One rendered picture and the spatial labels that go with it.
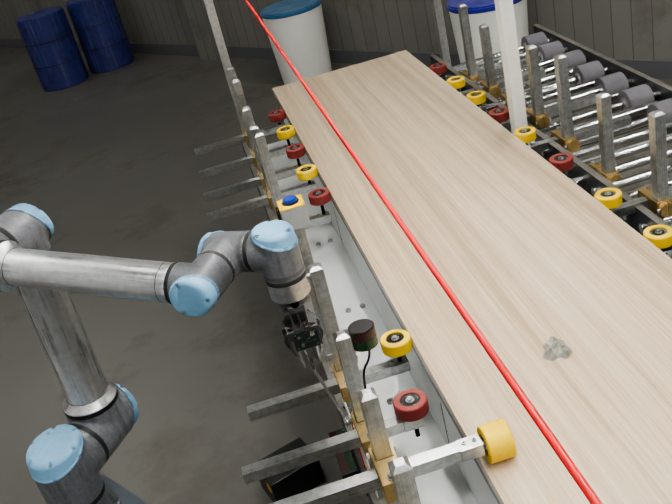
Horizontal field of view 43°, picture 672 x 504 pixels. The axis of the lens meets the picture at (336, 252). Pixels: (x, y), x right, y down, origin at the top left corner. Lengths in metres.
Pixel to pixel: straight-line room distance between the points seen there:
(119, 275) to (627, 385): 1.11
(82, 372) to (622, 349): 1.34
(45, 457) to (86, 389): 0.20
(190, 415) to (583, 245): 1.92
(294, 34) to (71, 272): 5.44
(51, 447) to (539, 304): 1.30
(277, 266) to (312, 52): 5.53
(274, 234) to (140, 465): 1.96
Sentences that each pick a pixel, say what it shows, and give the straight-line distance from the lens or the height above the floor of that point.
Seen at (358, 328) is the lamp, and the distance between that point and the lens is 1.88.
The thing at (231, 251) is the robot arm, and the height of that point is 1.36.
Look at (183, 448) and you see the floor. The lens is 3.54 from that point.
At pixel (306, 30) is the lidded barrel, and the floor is 0.46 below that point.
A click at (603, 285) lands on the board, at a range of 2.28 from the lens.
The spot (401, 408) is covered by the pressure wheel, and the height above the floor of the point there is 0.91.
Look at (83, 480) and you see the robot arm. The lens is 2.33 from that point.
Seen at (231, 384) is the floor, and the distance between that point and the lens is 3.78.
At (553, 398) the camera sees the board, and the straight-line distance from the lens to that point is 1.94.
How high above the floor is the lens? 2.16
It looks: 28 degrees down
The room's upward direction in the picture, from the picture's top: 14 degrees counter-clockwise
